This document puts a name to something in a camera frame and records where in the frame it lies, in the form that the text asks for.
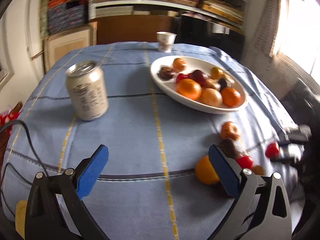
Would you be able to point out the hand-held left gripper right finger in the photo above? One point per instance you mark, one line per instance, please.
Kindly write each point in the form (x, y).
(223, 172)

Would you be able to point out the pile of patterned fabric samples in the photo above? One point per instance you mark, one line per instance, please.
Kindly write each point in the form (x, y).
(66, 17)

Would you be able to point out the orange tangerine with stem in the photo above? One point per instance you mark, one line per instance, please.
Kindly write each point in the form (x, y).
(231, 96)

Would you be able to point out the light blue tablecloth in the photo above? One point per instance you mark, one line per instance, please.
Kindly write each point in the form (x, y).
(125, 142)

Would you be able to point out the bright window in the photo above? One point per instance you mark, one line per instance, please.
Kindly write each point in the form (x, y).
(300, 30)

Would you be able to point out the small orange tangerine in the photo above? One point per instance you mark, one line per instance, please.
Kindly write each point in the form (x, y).
(179, 64)

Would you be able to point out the white shelf unit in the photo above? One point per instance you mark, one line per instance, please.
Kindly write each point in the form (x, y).
(150, 2)

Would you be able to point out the black cabinet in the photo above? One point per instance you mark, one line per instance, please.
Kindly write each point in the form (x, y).
(207, 37)

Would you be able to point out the red cherry tomato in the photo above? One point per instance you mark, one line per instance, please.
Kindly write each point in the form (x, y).
(272, 150)
(182, 77)
(245, 161)

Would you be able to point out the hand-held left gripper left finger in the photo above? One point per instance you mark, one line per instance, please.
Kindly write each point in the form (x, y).
(93, 170)

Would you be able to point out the light wooden panel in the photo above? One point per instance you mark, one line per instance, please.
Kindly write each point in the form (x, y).
(67, 45)

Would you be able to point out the white drink can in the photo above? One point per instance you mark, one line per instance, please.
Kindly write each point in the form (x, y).
(87, 95)

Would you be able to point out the yellow cherry tomato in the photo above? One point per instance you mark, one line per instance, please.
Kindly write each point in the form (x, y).
(216, 72)

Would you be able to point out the brown wooden cabinet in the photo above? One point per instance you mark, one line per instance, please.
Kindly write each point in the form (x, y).
(135, 30)

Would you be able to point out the white oval plate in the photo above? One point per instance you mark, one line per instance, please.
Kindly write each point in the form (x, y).
(200, 63)

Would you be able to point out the large orange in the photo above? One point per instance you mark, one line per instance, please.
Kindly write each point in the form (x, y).
(206, 171)

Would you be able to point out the white paper cup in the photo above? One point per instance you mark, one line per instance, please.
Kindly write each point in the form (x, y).
(165, 41)

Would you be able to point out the tan round pear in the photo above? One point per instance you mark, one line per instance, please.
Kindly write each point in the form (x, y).
(211, 83)
(230, 130)
(211, 97)

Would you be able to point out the dark purple plum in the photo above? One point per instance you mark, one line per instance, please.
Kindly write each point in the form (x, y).
(166, 73)
(198, 76)
(228, 148)
(222, 83)

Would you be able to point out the yellow object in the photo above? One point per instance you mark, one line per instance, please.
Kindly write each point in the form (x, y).
(21, 215)

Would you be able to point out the lace curtain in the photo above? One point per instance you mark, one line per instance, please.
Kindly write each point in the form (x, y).
(265, 17)

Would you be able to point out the red white spotted cloth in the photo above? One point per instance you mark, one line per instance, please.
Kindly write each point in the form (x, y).
(7, 117)

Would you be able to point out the white wall conduit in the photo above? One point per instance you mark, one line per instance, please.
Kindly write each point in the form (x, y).
(30, 25)

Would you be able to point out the small orange cherry tomato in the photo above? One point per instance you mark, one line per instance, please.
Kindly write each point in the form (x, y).
(258, 170)

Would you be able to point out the dark chair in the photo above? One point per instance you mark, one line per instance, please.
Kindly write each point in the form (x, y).
(300, 100)

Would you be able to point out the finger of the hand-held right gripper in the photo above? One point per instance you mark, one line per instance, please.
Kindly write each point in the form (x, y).
(291, 144)
(286, 158)

